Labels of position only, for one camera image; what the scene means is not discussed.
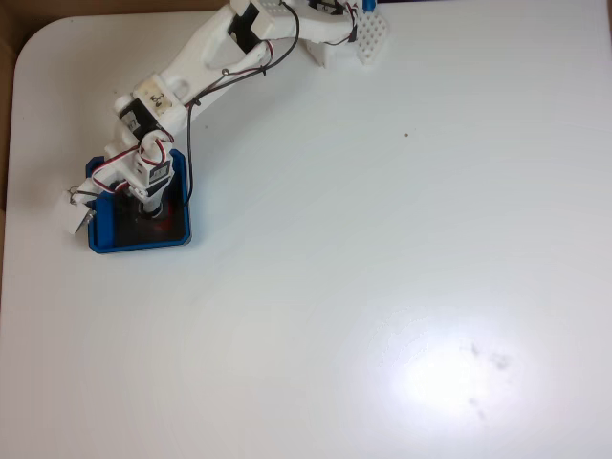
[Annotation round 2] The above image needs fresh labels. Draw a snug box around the black square pad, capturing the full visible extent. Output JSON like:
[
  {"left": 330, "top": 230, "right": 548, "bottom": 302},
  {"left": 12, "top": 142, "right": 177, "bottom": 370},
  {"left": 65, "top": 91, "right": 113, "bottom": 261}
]
[{"left": 111, "top": 184, "right": 187, "bottom": 244}]

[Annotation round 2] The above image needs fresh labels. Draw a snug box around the white square camera box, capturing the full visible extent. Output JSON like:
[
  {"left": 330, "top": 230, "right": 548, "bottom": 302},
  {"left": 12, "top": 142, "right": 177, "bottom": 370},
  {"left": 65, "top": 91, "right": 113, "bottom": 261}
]
[{"left": 57, "top": 188, "right": 96, "bottom": 236}]

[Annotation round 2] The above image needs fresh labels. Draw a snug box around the white perforated base plate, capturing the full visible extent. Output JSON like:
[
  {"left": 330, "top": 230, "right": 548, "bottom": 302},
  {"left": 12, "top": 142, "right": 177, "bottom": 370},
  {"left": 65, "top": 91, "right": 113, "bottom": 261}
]
[{"left": 355, "top": 11, "right": 392, "bottom": 67}]

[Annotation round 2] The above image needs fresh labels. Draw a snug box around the red white servo cable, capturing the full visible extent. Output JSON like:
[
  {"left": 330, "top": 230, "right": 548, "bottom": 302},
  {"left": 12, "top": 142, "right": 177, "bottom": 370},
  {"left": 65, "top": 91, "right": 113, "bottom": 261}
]
[
  {"left": 90, "top": 131, "right": 174, "bottom": 197},
  {"left": 190, "top": 40, "right": 277, "bottom": 107}
]

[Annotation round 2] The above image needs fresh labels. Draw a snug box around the blue square box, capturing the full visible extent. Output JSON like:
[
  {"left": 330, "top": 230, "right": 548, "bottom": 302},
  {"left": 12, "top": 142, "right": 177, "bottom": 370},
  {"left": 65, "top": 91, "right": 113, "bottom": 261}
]
[{"left": 84, "top": 148, "right": 193, "bottom": 255}]

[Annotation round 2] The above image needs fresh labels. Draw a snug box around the red tape roll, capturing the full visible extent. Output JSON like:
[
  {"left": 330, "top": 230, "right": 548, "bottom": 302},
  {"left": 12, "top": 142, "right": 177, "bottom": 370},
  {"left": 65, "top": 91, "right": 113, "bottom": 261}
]
[{"left": 135, "top": 200, "right": 174, "bottom": 234}]

